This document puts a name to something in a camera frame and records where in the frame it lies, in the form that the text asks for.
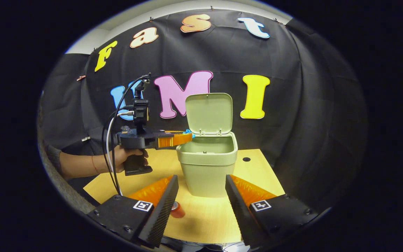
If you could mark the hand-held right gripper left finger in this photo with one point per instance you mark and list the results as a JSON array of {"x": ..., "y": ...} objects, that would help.
[{"x": 161, "y": 213}]

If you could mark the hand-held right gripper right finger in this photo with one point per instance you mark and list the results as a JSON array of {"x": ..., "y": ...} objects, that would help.
[{"x": 241, "y": 213}]

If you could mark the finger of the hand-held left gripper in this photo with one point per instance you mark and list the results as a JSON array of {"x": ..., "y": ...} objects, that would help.
[
  {"x": 175, "y": 132},
  {"x": 173, "y": 140}
]

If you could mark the blue paper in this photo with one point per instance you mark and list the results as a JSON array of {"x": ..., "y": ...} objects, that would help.
[{"x": 188, "y": 133}]

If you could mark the red pop can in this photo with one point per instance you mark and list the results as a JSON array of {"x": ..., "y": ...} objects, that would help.
[{"x": 178, "y": 210}]

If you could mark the green desktop garbage bin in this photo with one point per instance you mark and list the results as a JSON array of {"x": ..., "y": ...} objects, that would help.
[{"x": 206, "y": 175}]

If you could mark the wooden desktop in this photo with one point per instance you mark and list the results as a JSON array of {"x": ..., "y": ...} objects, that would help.
[{"x": 205, "y": 217}]

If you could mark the white clip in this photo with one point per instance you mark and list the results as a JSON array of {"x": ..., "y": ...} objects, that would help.
[{"x": 85, "y": 139}]

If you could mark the red clip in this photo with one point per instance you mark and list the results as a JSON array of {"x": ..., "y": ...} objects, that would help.
[{"x": 80, "y": 77}]

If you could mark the black backdrop cloth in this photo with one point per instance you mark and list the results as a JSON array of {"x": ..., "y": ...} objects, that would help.
[{"x": 292, "y": 70}]

